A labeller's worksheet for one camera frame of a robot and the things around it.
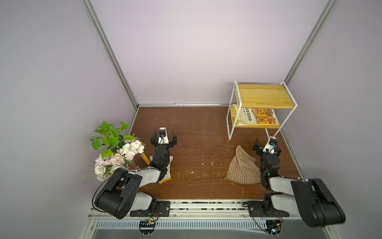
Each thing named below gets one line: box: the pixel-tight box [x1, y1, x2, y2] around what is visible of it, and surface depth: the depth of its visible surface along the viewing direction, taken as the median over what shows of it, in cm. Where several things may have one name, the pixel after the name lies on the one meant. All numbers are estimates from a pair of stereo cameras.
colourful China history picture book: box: [237, 108, 280, 126], surface depth 92 cm
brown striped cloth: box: [223, 144, 262, 185], surface depth 87 cm
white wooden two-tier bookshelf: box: [226, 80, 298, 141], surface depth 87 cm
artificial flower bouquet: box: [83, 120, 145, 182], surface depth 64 cm
